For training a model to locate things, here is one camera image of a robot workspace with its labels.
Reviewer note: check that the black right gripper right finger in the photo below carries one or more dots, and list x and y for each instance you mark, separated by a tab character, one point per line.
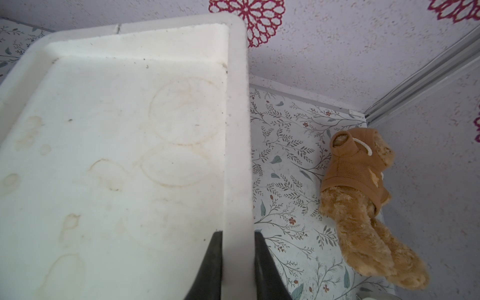
269	284

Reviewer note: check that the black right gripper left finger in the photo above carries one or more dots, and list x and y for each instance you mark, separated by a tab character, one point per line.
207	283

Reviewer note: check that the white three-drawer cabinet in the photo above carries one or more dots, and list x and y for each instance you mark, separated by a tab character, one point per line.
123	149

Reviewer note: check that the brown teddy bear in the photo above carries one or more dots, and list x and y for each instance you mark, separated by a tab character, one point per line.
353	194

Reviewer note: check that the floral table mat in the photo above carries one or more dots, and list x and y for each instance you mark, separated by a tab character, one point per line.
290	152

